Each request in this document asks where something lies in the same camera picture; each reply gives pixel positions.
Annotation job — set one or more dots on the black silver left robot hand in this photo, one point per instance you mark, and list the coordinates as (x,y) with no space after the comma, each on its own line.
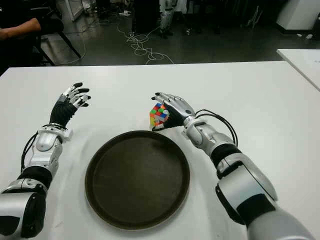
(61,111)

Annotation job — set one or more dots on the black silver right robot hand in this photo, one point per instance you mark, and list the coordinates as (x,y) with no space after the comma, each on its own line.
(178,107)

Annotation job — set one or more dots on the multicoloured Rubik's cube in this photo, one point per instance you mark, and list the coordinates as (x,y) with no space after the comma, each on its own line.
(157,112)

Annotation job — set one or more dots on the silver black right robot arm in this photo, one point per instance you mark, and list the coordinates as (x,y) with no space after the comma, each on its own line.
(240,180)

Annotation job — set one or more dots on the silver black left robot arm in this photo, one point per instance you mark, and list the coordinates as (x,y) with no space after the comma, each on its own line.
(45,145)

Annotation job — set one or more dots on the dark brown round plate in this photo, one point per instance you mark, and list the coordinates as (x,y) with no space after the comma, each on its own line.
(137,180)

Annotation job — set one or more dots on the black metal chair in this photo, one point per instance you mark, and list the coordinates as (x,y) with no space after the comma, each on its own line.
(70,43)

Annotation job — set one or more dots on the seated person in black shirt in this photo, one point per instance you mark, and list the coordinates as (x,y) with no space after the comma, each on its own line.
(25,25)

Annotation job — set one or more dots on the black pillar cabinet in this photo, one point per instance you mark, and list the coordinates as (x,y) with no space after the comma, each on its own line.
(146,15)

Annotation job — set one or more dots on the white framed panel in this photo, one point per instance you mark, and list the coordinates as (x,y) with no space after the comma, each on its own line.
(72,10)

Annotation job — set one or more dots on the white power strip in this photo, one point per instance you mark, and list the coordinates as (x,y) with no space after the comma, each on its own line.
(125,13)

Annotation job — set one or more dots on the leaning white boards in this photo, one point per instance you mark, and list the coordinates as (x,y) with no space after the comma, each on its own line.
(253,16)

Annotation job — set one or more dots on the white side table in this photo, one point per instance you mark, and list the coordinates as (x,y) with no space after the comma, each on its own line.
(305,62)

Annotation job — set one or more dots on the white cabinet with black base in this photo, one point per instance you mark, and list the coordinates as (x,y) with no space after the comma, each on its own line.
(300,15)

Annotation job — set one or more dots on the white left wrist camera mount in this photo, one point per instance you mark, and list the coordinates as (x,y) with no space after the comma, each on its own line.
(68,134)

